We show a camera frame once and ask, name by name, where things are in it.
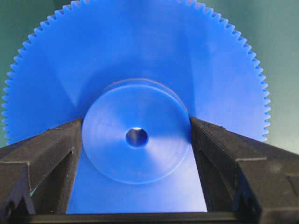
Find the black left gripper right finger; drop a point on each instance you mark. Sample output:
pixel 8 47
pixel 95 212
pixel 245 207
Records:
pixel 236 171

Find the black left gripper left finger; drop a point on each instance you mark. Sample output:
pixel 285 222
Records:
pixel 37 174

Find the teal table mat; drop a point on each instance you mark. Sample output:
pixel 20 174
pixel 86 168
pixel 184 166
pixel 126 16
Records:
pixel 271 27

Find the large blue plastic gear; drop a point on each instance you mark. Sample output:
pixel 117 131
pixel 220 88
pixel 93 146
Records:
pixel 136 71

